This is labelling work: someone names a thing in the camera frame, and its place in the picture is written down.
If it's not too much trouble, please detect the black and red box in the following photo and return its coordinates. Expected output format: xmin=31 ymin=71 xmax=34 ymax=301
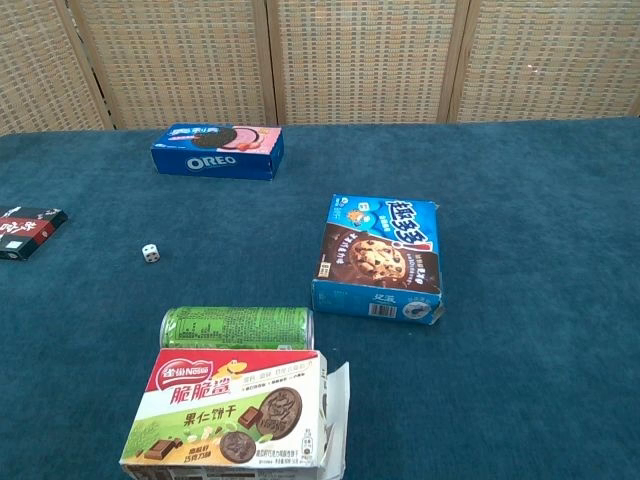
xmin=0 ymin=206 xmax=69 ymax=262

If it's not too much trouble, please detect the green drink can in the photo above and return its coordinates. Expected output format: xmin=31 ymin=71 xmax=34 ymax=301
xmin=159 ymin=306 xmax=316 ymax=351

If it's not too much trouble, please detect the woven folding screen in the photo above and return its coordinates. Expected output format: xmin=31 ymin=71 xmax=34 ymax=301
xmin=0 ymin=0 xmax=640 ymax=136

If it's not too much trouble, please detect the blue Oreo cookie box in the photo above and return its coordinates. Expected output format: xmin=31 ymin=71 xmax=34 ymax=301
xmin=150 ymin=124 xmax=285 ymax=182

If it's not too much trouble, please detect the white Nestle biscuit box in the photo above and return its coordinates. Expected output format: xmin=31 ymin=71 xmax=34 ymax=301
xmin=119 ymin=348 xmax=351 ymax=480

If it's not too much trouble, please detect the blue chocolate chip cookie box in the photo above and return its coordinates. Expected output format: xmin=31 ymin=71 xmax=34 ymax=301
xmin=311 ymin=194 xmax=445 ymax=327

